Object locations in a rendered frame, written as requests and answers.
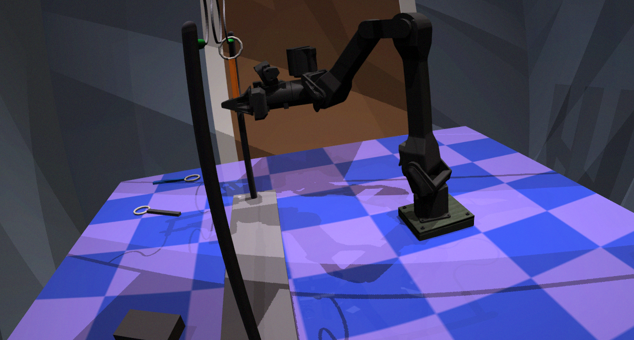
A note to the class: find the black bar handle with beige loop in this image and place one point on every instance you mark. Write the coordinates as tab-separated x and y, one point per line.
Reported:
156	211

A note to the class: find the grey loop with orange handle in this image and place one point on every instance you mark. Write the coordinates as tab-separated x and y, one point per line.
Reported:
232	66

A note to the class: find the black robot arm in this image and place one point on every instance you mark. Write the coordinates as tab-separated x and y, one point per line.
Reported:
420	159

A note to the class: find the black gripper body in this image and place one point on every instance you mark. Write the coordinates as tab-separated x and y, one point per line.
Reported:
263	102

